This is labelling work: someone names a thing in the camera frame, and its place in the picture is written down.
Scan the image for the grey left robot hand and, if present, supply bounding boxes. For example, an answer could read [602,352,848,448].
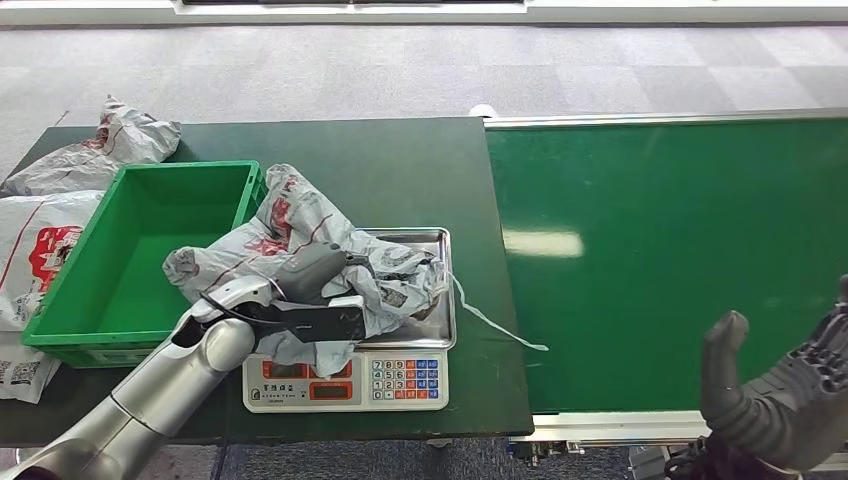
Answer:
[271,241,376,307]

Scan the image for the grey mailer package red stripes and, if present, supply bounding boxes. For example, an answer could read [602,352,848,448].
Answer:
[2,95,183,199]

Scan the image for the green plastic basket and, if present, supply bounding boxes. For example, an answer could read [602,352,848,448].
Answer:
[20,159,267,370]

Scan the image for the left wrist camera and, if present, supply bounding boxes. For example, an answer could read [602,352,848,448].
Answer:
[254,295,368,344]

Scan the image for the white mailer package red print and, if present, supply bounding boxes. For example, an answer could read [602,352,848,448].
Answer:
[0,190,108,333]

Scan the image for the white mailer package QR codes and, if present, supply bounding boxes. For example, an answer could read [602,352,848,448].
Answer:
[0,329,63,405]

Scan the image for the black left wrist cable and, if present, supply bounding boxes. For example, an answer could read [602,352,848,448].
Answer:
[197,290,296,328]

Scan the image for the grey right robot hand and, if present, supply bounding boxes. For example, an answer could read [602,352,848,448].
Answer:
[700,274,848,474]

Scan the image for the green conveyor belt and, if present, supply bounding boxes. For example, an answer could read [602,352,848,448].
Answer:
[482,107,848,473]

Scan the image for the white electronic weighing scale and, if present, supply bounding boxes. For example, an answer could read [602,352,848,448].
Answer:
[241,226,459,415]

